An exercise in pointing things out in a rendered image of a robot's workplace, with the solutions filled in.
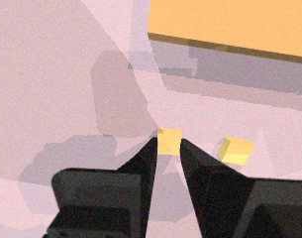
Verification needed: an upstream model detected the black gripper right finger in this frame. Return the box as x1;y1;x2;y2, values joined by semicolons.
179;138;302;238

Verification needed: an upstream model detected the pale yellow block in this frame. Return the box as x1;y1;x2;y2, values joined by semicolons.
157;128;182;155
217;136;254;166

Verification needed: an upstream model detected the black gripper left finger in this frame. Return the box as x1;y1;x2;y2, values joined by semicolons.
51;137;158;238

